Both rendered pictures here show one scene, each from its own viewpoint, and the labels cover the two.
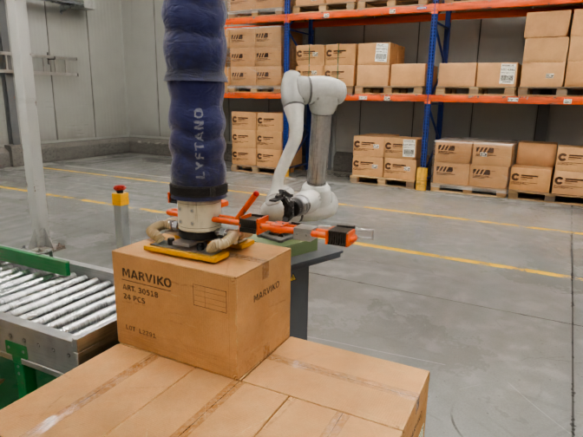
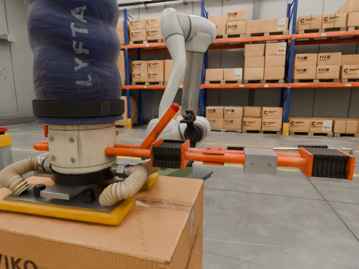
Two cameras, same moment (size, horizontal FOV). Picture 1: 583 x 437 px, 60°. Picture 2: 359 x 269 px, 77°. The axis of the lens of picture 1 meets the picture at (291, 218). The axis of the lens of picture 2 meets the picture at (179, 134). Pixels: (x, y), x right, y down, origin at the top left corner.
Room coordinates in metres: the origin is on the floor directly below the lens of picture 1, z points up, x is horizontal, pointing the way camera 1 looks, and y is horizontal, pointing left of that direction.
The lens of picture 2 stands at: (1.29, 0.25, 1.23)
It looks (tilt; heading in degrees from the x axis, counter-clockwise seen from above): 10 degrees down; 347
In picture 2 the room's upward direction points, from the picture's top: straight up
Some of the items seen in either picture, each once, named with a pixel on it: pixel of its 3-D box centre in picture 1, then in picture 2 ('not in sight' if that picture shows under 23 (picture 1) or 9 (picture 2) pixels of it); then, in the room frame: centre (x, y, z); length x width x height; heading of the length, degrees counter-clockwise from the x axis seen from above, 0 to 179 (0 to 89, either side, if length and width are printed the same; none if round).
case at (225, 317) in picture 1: (204, 295); (95, 255); (1.95, 0.36, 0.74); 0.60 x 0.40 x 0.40; 62
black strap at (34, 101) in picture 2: (199, 186); (82, 106); (1.95, 0.37, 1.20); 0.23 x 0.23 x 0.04
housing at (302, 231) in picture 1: (305, 232); (258, 160); (1.74, -0.05, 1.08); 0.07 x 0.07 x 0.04; 64
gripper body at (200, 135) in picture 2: (291, 209); (193, 134); (2.10, 0.00, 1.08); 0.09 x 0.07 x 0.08; 154
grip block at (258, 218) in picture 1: (253, 223); (171, 152); (1.84, 0.14, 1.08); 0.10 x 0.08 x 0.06; 154
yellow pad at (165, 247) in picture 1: (185, 246); (63, 197); (1.86, 0.41, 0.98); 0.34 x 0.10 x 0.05; 64
